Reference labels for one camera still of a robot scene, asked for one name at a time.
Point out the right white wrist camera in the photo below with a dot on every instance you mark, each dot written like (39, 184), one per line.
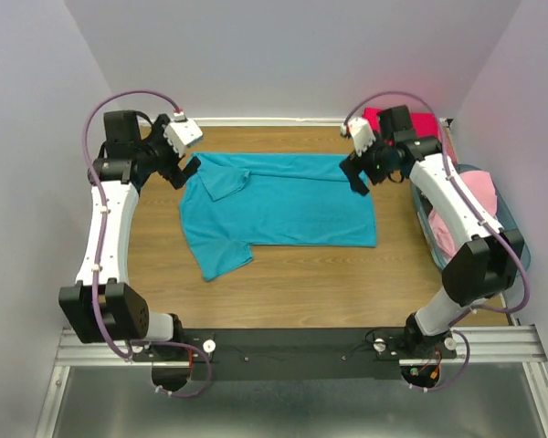
(359, 130)

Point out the teal plastic basket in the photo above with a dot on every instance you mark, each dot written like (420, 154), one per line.
(424, 207)

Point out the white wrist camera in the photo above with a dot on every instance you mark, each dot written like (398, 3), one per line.
(182, 135)
(359, 130)

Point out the teal t shirt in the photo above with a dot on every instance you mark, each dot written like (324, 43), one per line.
(236, 201)

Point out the folded magenta t shirt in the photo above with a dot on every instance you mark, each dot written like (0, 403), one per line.
(425, 124)

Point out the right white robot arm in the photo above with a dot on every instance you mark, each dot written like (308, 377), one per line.
(488, 256)

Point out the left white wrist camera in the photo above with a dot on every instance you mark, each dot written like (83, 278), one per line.
(182, 135)

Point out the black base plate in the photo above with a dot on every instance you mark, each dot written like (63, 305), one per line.
(296, 354)

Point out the aluminium rail frame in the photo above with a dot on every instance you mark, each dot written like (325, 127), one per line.
(497, 388)

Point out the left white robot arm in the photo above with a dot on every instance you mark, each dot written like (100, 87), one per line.
(101, 305)

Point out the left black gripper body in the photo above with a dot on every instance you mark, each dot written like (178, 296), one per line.
(161, 156)

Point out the pink t shirt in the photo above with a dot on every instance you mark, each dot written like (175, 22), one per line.
(482, 187)

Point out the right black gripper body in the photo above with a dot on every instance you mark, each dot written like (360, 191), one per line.
(374, 164)

